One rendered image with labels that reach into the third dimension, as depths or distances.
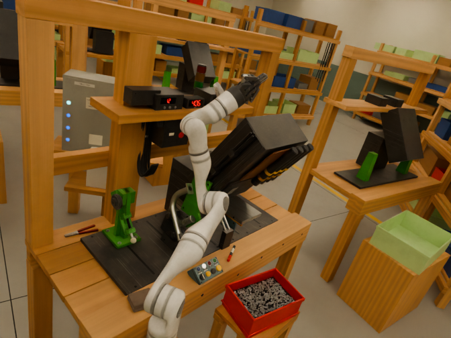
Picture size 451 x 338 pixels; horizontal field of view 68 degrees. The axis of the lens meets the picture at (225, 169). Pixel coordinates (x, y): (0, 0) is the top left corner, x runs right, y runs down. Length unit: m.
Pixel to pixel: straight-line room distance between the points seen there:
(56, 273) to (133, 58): 0.97
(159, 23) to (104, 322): 1.23
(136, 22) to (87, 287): 1.11
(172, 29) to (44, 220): 1.03
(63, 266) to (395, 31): 10.69
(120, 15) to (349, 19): 11.08
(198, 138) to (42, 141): 0.66
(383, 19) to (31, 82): 10.85
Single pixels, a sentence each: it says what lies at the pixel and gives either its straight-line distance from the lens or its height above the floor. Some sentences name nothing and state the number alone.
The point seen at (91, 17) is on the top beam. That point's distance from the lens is 1.45.
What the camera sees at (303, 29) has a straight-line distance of 7.37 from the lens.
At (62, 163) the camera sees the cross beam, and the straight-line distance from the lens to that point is 1.68.
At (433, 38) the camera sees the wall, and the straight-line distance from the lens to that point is 10.85.
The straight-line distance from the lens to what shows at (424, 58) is 10.23.
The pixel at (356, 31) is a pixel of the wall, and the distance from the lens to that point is 12.04.
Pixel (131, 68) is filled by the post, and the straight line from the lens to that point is 1.57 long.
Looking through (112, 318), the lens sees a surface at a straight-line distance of 1.44.
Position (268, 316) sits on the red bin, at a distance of 1.57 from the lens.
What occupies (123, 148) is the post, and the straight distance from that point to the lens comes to 1.69.
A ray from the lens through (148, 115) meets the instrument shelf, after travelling 1.53.
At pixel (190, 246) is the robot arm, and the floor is 1.32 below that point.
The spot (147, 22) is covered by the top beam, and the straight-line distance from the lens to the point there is 1.57.
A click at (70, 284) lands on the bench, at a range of 1.59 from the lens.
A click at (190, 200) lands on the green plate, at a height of 1.14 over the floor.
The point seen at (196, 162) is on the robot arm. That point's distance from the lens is 1.18.
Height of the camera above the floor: 2.01
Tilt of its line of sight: 25 degrees down
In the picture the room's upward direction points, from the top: 14 degrees clockwise
